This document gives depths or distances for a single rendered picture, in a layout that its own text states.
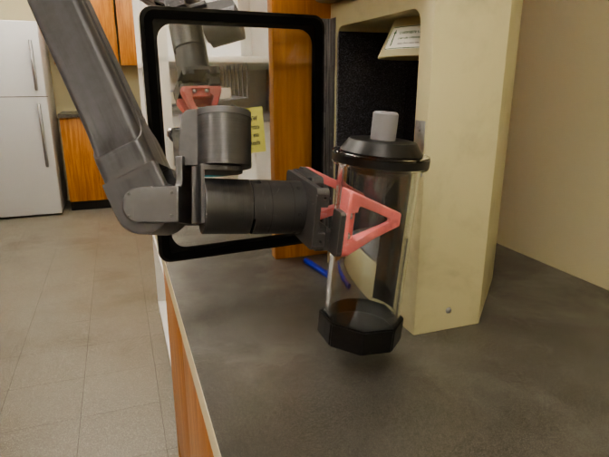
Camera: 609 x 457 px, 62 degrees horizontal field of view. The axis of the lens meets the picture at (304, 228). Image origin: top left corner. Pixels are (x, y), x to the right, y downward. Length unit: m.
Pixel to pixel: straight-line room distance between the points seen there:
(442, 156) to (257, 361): 0.35
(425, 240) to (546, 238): 0.48
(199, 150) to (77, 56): 0.16
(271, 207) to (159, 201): 0.11
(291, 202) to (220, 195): 0.07
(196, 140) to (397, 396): 0.36
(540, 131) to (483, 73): 0.45
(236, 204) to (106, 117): 0.16
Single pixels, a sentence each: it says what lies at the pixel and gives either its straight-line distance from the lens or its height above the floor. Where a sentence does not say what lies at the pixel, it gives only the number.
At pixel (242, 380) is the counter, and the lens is 0.64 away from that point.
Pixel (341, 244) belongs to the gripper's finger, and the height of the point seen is 1.13.
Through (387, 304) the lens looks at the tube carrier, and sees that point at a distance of 0.59.
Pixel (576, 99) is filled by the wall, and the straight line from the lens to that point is 1.08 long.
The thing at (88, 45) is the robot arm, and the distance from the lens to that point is 0.59.
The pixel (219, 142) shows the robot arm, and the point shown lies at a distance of 0.51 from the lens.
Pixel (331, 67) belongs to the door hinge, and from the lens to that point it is 0.94.
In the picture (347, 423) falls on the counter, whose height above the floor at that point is 0.94.
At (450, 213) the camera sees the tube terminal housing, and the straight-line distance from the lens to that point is 0.71.
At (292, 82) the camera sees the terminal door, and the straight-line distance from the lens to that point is 0.90.
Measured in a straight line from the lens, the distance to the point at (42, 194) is 5.59.
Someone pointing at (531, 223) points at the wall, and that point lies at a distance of 1.16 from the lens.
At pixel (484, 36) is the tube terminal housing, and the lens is 0.71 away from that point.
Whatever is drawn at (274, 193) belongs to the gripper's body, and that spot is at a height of 1.17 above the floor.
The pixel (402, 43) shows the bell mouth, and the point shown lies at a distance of 0.77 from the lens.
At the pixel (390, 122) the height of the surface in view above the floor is 1.24.
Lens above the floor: 1.28
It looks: 16 degrees down
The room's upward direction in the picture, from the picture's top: straight up
